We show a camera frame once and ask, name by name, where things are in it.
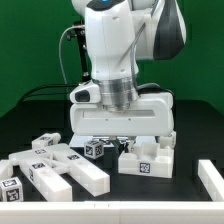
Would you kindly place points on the white right corner bracket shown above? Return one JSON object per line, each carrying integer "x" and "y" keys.
{"x": 212, "y": 180}

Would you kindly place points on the white tagged cube nut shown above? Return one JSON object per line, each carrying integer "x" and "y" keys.
{"x": 93, "y": 149}

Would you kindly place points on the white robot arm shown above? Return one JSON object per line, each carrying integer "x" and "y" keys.
{"x": 119, "y": 33}

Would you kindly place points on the black camera stand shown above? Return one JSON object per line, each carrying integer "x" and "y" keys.
{"x": 78, "y": 31}

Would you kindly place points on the white chair seat part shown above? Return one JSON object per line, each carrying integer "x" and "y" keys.
{"x": 147, "y": 160}

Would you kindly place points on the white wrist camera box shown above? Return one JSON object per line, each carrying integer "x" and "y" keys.
{"x": 87, "y": 92}

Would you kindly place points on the white marker sheet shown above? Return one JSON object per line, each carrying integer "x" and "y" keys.
{"x": 79, "y": 141}

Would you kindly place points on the white front rail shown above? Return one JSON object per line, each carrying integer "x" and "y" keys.
{"x": 112, "y": 213}

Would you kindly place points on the white tagged cube left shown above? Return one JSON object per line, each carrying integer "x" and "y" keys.
{"x": 11, "y": 190}

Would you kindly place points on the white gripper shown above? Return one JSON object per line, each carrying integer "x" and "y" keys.
{"x": 150, "y": 115}

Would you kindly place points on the white chair back frame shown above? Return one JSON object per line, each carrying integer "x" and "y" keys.
{"x": 44, "y": 166}

